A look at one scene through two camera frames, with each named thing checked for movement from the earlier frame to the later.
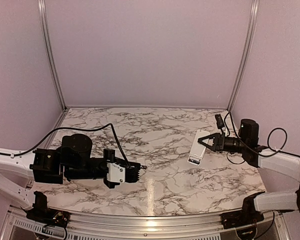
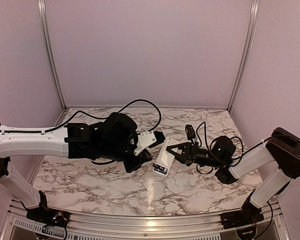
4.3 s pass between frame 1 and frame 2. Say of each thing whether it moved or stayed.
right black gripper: moved
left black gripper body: moved
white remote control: moved
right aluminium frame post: stayed
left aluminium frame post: stayed
